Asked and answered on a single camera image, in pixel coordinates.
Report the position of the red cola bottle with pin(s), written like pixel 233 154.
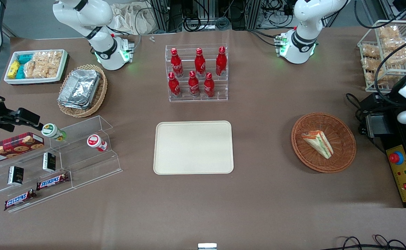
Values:
pixel 221 62
pixel 174 86
pixel 209 86
pixel 199 64
pixel 176 64
pixel 194 86

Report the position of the clear acrylic step shelf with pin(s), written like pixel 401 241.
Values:
pixel 88 166

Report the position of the clear rice cracker bag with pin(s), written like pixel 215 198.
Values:
pixel 34 69
pixel 50 59

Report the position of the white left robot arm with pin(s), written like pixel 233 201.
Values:
pixel 302 38

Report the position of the teal snack packet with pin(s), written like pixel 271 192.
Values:
pixel 20 72
pixel 25 58

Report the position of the white rectangular snack bin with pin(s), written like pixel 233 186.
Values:
pixel 36 81

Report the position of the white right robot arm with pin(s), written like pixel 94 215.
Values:
pixel 102 41

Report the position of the small black chocolate box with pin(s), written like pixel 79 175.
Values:
pixel 15 175
pixel 49 162

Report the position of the clear acrylic bottle rack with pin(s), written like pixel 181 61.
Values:
pixel 220 88

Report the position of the red tartan cookie box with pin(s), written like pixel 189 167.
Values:
pixel 12 147

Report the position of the aluminium foil tray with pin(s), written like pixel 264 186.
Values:
pixel 72 106
pixel 81 85

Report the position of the wrapped triangle sandwich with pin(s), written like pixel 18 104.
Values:
pixel 319 142

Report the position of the beige cloth bag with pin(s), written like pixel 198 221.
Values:
pixel 133 17

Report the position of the red lid yogurt cup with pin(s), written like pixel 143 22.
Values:
pixel 95 141

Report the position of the brown Snickers bar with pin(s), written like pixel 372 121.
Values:
pixel 52 181
pixel 19 200

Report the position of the aluminium equipment frame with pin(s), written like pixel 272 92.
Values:
pixel 163 14

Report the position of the red emergency stop button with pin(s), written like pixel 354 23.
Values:
pixel 395 158

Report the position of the brown wicker round basket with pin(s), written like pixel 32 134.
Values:
pixel 343 139

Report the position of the yellow snack packet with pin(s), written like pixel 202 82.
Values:
pixel 13 69

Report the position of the beige plastic serving tray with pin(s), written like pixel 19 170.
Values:
pixel 193 147

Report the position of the black grey electronics box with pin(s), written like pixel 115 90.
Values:
pixel 378 125

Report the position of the light wicker oval basket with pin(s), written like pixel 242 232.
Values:
pixel 99 93

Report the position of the clear bagged fried snack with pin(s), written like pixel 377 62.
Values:
pixel 388 32
pixel 370 51
pixel 397 50
pixel 371 71

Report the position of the green lid yogurt cup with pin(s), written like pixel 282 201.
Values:
pixel 51 131

